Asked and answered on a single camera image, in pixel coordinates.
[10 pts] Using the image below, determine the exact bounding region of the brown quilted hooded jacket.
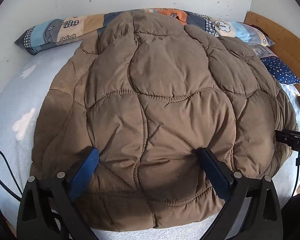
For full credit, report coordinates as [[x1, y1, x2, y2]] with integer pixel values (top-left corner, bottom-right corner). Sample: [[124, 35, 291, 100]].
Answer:
[[30, 11, 296, 231]]

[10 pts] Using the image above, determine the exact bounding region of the navy star pattern pillow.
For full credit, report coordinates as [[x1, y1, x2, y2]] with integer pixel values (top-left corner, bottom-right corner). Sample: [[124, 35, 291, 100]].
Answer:
[[260, 56, 300, 85]]

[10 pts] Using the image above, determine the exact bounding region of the wooden headboard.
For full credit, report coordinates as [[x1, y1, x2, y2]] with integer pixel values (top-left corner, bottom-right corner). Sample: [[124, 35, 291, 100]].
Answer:
[[244, 11, 300, 92]]

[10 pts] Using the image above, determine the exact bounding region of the grey printed pillow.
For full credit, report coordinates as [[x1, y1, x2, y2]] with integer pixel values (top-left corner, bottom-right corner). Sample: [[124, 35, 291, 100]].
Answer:
[[250, 45, 276, 59]]

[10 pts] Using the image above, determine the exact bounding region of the light blue cloud bedsheet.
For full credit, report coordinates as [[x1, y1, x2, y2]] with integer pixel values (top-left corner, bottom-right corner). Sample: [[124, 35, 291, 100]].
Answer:
[[0, 41, 300, 239]]

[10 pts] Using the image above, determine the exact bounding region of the patchwork rolled quilt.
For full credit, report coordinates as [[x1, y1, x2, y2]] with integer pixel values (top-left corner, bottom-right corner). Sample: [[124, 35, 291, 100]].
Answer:
[[14, 8, 274, 55]]

